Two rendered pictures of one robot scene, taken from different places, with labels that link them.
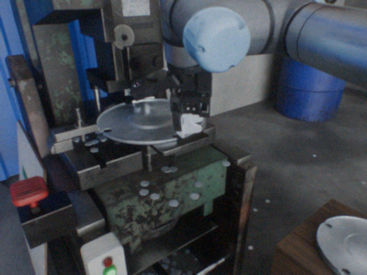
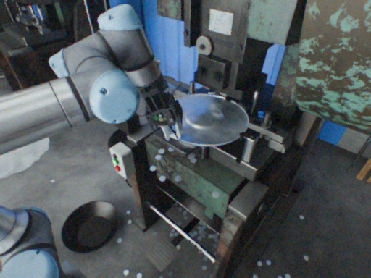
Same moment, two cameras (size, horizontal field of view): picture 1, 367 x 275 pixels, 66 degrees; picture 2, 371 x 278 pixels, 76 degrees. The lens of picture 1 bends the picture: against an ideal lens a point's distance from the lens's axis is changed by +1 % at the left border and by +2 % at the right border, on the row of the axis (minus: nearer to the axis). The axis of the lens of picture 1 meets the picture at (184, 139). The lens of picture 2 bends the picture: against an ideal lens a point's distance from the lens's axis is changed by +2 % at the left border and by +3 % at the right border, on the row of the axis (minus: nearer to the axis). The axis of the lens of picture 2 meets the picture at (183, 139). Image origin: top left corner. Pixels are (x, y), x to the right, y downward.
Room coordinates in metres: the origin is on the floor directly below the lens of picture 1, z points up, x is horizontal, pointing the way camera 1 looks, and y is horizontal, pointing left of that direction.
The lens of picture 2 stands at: (0.49, -0.51, 1.24)
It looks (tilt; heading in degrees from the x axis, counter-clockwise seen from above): 41 degrees down; 77
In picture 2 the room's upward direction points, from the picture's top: straight up
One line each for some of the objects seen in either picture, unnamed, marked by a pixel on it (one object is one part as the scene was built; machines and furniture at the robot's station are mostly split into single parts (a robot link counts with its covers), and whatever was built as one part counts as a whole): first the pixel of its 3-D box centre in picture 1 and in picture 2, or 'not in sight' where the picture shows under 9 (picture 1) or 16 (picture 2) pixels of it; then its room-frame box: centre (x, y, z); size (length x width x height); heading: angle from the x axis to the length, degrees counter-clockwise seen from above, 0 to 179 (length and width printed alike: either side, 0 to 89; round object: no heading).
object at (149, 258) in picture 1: (141, 217); (215, 182); (0.82, 0.17, 0.31); 0.43 x 0.42 x 0.01; 125
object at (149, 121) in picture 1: (151, 118); (203, 116); (0.70, 0.09, 0.78); 0.29 x 0.29 x 0.01
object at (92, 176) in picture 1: (134, 135); (222, 125); (0.81, 0.16, 0.68); 0.45 x 0.30 x 0.06; 125
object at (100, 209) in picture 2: not in sight; (93, 227); (0.16, 0.23, 0.04); 0.30 x 0.30 x 0.07
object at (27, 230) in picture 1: (54, 235); (128, 130); (0.44, 0.29, 0.62); 0.10 x 0.06 x 0.20; 125
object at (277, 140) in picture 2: not in sight; (267, 126); (0.91, 0.03, 0.76); 0.17 x 0.06 x 0.10; 125
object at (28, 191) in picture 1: (33, 202); not in sight; (0.43, 0.30, 0.72); 0.07 x 0.06 x 0.08; 35
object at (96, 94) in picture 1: (97, 97); not in sight; (0.81, 0.27, 0.81); 0.02 x 0.02 x 0.14; 35
